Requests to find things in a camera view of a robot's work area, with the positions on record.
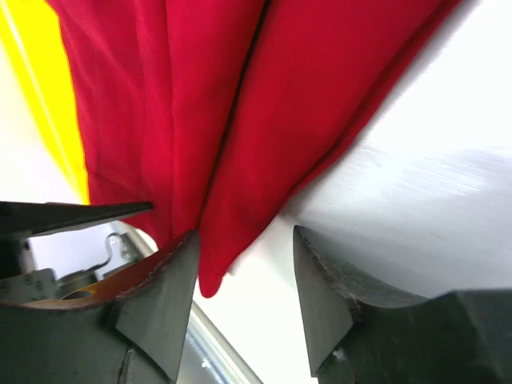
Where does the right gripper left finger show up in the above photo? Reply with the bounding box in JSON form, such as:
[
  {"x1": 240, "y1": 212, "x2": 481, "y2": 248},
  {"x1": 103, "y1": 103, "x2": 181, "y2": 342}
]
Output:
[{"x1": 1, "y1": 231, "x2": 199, "y2": 383}]

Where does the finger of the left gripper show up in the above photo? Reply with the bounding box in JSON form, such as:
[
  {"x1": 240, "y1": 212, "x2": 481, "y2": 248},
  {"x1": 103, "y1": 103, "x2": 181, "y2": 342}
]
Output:
[{"x1": 1, "y1": 202, "x2": 154, "y2": 236}]

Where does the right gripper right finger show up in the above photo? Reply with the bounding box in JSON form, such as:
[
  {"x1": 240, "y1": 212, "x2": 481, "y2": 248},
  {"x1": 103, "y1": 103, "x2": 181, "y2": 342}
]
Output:
[{"x1": 293, "y1": 226, "x2": 511, "y2": 383}]

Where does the red skirt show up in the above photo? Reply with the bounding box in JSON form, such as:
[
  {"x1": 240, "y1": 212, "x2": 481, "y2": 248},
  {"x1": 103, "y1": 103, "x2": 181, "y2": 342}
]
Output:
[{"x1": 50, "y1": 0, "x2": 457, "y2": 298}]

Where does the aluminium mounting rail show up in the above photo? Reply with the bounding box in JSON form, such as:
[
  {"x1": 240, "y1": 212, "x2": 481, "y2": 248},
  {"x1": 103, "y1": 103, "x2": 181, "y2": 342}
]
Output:
[{"x1": 177, "y1": 302, "x2": 262, "y2": 384}]

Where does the yellow plastic tray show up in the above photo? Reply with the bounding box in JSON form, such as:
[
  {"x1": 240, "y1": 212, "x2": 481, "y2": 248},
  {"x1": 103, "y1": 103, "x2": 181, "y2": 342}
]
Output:
[{"x1": 1, "y1": 1, "x2": 90, "y2": 203}]

